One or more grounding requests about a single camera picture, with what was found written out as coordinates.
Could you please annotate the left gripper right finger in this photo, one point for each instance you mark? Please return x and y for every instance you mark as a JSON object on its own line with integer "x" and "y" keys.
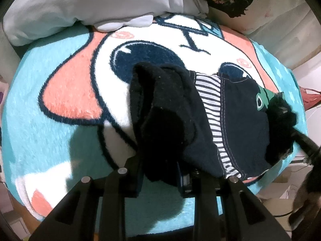
{"x": 225, "y": 209}

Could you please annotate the cream floral pillow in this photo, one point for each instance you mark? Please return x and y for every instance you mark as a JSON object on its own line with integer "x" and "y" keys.
{"x": 246, "y": 16}

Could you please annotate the navy frog print pants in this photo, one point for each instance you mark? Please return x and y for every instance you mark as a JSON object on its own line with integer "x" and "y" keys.
{"x": 223, "y": 124}

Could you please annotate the teal cartoon fleece blanket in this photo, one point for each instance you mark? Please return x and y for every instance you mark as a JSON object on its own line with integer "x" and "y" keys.
{"x": 67, "y": 114}

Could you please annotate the white plush pillow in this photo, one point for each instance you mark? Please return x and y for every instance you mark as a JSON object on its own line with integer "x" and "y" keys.
{"x": 29, "y": 20}

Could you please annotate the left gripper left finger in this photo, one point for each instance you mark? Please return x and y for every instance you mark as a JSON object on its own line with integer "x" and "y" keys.
{"x": 94, "y": 201}

